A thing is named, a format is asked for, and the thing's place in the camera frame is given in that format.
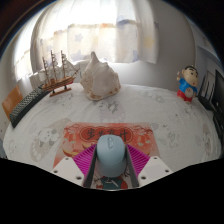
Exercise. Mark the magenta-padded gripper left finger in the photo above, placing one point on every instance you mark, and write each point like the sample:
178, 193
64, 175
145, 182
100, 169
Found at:
82, 161

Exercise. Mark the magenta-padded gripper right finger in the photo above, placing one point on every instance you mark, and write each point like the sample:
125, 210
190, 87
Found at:
141, 161

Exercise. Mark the cartoon boy figurine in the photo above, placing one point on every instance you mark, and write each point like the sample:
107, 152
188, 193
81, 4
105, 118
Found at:
187, 85

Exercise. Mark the large white conch shell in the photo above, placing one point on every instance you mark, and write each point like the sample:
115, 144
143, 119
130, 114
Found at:
100, 80

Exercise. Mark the white star-print curtain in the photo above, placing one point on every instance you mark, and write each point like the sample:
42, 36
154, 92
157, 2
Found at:
100, 36

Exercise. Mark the wooden sailing ship model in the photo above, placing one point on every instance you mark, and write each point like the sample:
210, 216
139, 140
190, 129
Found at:
58, 81

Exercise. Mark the white printed tablecloth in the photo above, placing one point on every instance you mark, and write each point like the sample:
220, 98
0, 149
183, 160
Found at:
166, 120

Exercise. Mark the light blue computer mouse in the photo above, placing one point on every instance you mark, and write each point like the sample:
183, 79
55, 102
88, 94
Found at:
111, 156

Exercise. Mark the dark computer keyboard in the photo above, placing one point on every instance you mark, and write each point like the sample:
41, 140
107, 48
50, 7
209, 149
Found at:
28, 105

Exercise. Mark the black computer monitor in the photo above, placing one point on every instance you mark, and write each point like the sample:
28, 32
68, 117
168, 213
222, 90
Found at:
219, 96

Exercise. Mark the red printed mouse pad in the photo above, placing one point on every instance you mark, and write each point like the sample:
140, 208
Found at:
140, 135

